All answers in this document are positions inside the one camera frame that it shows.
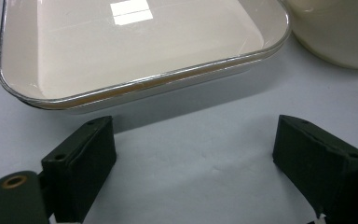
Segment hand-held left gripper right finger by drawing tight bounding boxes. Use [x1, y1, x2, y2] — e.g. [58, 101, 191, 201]
[271, 114, 358, 221]

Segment cream ceramic bowl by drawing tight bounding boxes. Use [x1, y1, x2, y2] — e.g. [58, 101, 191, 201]
[287, 0, 358, 72]

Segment white square plate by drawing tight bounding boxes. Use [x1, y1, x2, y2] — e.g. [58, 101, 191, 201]
[3, 34, 288, 115]
[0, 0, 292, 104]

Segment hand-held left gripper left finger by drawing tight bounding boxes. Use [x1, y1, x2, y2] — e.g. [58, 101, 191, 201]
[41, 115, 118, 223]

